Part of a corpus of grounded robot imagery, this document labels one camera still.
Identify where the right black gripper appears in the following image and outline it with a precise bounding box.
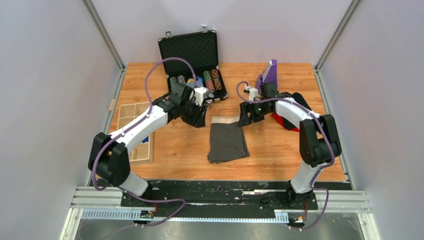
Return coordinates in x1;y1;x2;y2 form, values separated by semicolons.
238;99;272;127

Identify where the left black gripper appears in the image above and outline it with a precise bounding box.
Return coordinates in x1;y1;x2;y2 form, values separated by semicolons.
180;98;208;129

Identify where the grey underwear white waistband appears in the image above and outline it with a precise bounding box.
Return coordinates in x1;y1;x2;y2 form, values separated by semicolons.
207;116;250;164

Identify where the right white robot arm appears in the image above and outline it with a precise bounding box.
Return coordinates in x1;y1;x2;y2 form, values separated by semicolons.
238;81;342;209

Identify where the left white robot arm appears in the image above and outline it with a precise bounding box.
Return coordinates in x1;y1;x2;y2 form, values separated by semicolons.
88;83;208;207

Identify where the red underwear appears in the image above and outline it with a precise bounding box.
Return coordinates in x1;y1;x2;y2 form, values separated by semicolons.
272;113;299;132

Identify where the black underwear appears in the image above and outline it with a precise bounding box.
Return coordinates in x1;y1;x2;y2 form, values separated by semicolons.
277;92;312;130

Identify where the purple card holder stand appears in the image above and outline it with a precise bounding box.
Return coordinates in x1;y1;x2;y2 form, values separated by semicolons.
255;59;278;92

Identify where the blue rolled cloth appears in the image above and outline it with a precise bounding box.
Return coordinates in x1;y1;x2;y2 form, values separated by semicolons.
140;136;149;144

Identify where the wooden compartment tray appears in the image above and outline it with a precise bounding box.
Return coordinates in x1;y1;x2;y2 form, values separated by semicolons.
116;102;155;166

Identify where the black poker chip case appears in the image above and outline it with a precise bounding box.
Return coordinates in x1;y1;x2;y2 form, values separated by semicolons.
157;26;228;104

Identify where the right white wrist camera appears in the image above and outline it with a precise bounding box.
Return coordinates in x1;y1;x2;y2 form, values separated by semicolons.
243;85;259;102

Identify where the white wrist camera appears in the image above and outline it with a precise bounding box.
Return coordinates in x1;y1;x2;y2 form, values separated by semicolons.
193;87;209;107
243;85;259;102

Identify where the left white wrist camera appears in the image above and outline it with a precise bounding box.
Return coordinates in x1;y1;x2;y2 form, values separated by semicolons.
193;87;209;107

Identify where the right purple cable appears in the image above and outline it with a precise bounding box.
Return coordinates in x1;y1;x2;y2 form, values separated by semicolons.
235;81;336;232

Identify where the purple cable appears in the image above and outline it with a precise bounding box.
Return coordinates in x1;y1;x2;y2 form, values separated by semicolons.
235;81;336;232
91;56;198;229

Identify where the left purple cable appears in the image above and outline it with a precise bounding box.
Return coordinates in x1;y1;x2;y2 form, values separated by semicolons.
91;56;198;229

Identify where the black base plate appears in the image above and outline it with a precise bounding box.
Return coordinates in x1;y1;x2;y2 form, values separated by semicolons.
119;179;354;220

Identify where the slotted cable duct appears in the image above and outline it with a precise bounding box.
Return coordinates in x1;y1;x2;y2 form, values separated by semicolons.
81;208;290;223

